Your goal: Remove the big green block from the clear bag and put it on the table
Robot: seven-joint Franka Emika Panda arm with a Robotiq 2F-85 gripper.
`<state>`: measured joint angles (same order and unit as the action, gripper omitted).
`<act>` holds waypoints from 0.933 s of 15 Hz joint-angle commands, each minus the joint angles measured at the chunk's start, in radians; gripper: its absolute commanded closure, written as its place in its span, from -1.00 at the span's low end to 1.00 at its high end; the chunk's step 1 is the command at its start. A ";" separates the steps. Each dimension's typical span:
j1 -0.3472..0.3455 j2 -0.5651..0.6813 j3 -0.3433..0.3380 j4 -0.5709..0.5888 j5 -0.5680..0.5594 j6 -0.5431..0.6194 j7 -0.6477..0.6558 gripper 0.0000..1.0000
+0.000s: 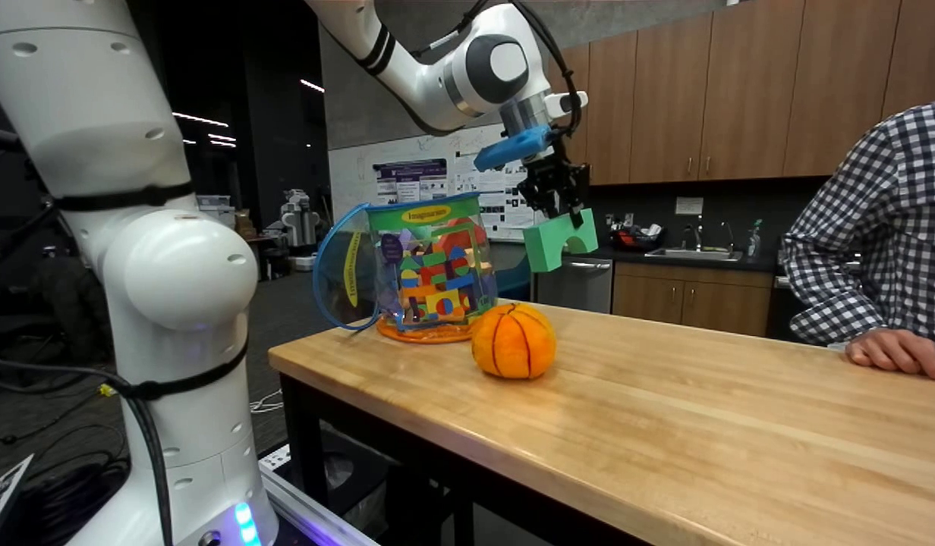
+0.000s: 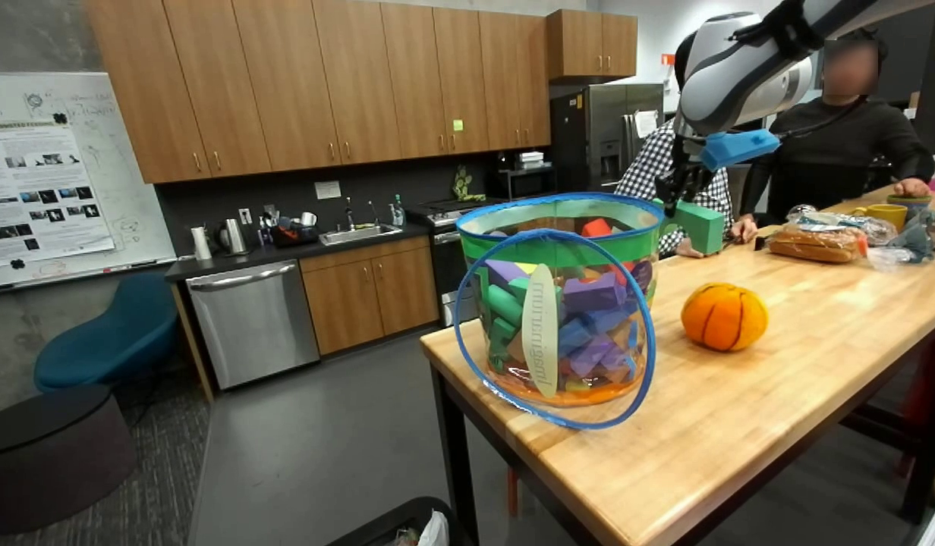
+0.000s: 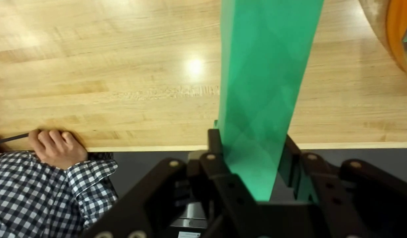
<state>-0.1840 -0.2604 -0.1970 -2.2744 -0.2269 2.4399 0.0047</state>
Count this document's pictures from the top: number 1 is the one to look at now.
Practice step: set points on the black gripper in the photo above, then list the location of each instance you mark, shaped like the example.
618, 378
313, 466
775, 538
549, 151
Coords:
555, 167

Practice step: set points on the black table frame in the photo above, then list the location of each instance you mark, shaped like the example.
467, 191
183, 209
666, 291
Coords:
306, 435

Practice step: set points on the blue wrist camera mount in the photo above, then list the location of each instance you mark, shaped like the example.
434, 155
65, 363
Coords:
511, 145

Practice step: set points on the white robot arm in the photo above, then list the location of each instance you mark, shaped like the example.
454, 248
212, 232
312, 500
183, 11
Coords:
174, 291

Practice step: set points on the orange pumpkin toy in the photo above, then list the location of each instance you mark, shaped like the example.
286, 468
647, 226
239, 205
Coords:
515, 339

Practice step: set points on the robot base platform aluminium edge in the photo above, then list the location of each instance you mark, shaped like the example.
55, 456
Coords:
306, 511

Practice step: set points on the small dark green object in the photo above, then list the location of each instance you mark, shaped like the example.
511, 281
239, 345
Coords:
565, 242

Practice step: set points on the white wall outlet plate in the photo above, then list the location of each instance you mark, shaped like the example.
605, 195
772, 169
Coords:
691, 206

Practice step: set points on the whiteboard with papers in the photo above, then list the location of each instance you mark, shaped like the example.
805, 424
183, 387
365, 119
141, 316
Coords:
351, 183

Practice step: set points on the person's bare hand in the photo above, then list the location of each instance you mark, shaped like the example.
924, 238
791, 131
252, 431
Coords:
897, 352

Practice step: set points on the stainless steel dishwasher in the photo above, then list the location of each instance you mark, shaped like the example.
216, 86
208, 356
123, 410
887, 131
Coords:
578, 289

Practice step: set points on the wooden base cabinets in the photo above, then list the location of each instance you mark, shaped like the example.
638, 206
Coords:
691, 297

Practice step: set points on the sink faucet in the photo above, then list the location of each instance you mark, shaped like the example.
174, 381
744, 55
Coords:
700, 235

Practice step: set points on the wooden wall cabinets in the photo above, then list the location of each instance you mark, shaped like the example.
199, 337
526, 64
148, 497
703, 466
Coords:
751, 91

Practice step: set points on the grey metal machine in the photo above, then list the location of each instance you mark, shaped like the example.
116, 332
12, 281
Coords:
303, 215

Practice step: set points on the black bowl on counter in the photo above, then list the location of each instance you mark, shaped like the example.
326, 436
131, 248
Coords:
636, 238

